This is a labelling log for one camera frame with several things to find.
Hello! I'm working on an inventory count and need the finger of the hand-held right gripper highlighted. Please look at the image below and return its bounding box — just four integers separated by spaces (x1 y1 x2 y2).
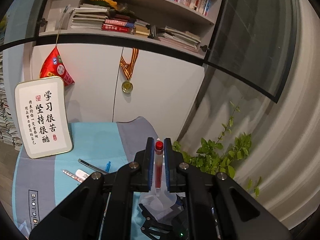
139 203 176 239

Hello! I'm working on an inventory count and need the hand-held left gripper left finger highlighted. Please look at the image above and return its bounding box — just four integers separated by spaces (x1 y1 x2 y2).
29 137 155 240

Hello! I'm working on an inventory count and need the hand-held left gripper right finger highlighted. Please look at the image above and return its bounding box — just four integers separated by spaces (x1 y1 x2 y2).
164 137 293 240

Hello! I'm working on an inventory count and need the red cap gel pen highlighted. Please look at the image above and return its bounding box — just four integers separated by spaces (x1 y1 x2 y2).
154 141 164 197

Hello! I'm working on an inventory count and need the translucent pen holder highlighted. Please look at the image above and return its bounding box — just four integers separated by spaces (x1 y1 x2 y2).
138 190 185 221

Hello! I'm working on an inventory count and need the grey utility knife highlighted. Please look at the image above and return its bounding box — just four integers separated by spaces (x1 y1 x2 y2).
78 158 109 175

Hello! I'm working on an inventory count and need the white eraser with purple end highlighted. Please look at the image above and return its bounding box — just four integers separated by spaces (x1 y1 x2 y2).
75 169 90 180

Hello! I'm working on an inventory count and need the green leafy plant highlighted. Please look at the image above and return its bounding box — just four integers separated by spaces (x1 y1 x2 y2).
172 101 263 198

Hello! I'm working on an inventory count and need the blue grey printed tablecloth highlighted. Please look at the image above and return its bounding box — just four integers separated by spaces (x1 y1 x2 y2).
12 116 190 240

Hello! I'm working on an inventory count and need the white cabinet door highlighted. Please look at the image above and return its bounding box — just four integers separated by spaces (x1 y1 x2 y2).
113 47 206 142
31 41 121 123

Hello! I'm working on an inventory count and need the gold medal with striped ribbon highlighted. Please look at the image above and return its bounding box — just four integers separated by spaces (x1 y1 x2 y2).
119 47 139 94

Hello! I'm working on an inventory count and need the framed calligraphy sign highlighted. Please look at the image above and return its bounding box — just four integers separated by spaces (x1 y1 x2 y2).
14 76 73 159

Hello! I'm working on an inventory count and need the pile of thin workbooks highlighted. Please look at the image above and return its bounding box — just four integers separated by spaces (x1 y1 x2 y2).
150 26 202 53

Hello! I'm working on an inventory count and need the red hanging pouch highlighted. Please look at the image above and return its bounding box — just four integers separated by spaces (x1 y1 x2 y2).
39 45 75 86

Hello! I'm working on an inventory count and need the red thick dictionary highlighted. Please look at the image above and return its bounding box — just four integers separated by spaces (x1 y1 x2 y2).
101 24 136 34

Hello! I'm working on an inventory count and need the tall pile of papers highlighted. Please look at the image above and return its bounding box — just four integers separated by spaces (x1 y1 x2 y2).
0 15 24 151

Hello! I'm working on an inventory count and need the glass cabinet door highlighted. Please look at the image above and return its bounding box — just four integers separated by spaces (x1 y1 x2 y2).
0 0 59 53
202 0 300 103

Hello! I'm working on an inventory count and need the stack of grey booklets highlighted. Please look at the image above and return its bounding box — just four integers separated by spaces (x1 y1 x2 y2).
70 4 109 29

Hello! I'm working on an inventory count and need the yellow green garland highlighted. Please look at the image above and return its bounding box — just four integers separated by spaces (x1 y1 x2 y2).
89 0 136 16

